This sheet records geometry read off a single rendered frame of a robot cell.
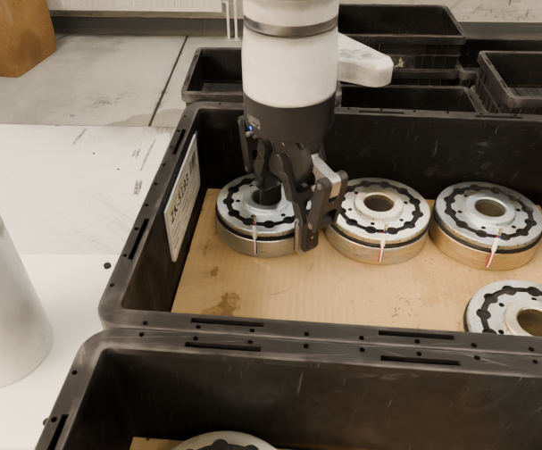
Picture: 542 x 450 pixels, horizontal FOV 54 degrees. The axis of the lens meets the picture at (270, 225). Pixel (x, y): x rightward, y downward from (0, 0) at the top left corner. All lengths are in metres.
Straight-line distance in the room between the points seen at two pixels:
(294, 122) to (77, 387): 0.24
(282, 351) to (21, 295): 0.26
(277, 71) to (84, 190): 0.53
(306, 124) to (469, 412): 0.23
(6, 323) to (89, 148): 0.53
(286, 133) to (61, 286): 0.31
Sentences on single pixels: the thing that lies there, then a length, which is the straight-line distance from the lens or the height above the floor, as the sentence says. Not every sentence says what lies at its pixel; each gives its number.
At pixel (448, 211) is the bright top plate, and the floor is 0.86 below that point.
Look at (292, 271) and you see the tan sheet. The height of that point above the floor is 0.83.
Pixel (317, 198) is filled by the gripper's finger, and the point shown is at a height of 0.93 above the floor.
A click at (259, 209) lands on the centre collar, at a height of 0.87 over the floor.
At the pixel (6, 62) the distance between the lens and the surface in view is 3.13.
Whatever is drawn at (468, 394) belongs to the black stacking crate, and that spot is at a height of 0.91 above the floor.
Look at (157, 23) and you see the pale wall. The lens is 3.48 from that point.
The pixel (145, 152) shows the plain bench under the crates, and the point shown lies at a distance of 0.94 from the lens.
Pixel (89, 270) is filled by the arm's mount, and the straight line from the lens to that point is 0.62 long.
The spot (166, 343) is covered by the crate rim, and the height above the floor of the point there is 0.93.
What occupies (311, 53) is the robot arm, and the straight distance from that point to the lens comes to 0.40.
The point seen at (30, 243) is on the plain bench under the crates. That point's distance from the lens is 0.80.
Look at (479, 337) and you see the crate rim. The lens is 0.35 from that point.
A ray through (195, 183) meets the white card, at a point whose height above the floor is 0.88.
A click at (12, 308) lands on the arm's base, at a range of 0.50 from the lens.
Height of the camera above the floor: 1.19
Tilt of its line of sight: 40 degrees down
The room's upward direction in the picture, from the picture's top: straight up
